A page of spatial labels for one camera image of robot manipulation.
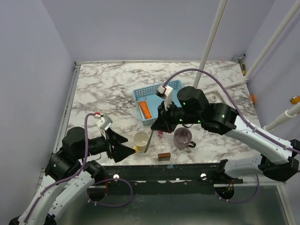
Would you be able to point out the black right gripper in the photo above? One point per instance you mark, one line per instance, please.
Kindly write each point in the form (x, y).
(162, 124)

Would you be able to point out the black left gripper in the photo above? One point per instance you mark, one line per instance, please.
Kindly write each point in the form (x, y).
(120, 151)

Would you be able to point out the grey toothbrush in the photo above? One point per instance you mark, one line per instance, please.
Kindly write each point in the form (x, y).
(149, 140)

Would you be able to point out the yellow mug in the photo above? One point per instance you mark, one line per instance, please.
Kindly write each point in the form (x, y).
(140, 140)

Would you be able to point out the mauve mug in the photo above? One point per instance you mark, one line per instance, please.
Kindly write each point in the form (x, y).
(182, 138)

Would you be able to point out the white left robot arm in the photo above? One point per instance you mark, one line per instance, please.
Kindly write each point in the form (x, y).
(67, 175)

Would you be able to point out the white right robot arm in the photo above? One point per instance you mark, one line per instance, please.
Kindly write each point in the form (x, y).
(276, 159)

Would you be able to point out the light blue perforated basket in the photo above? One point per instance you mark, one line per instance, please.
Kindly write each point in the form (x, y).
(153, 101)

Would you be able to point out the orange yellow clamp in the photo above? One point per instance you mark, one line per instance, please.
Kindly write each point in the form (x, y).
(295, 100)

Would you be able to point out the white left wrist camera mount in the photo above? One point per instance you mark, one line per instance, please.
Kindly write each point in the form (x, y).
(103, 123)

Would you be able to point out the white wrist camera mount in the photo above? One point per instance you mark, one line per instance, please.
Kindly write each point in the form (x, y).
(103, 123)
(165, 92)

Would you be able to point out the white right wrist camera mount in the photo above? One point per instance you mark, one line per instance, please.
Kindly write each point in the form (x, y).
(165, 92)

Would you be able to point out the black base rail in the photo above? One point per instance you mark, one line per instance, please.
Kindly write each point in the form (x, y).
(169, 179)

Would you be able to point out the white pvc pipe frame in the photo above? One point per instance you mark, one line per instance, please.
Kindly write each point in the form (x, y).
(238, 81)

